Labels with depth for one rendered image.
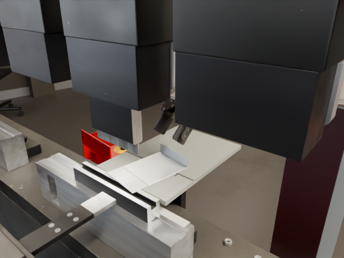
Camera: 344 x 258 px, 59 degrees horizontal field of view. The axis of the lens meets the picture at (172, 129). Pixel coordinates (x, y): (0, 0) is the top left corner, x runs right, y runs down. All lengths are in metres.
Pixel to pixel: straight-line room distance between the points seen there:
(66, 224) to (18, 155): 0.47
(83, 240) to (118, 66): 0.37
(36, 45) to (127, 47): 0.22
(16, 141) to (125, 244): 0.46
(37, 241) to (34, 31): 0.32
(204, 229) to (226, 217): 1.41
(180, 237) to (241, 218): 1.59
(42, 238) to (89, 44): 0.27
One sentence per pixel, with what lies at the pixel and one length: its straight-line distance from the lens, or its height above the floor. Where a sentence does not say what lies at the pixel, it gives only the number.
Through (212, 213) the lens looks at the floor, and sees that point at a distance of 2.08.
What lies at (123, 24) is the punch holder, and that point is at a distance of 0.38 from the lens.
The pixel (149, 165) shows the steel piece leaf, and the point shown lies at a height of 1.00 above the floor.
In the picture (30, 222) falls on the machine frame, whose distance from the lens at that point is 0.83.
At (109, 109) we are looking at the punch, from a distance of 0.48.
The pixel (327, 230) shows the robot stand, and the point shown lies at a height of 0.53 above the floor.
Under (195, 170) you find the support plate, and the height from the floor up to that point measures 1.00.
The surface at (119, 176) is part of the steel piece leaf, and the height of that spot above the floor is 1.00.
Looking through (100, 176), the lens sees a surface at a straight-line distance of 0.60.
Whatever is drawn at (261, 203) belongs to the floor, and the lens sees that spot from 2.22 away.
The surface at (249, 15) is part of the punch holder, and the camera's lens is 0.28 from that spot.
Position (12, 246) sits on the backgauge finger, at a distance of 0.43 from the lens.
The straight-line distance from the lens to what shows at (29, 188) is 0.83.
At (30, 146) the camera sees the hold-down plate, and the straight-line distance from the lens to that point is 0.98.
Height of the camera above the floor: 1.31
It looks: 24 degrees down
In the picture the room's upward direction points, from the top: straight up
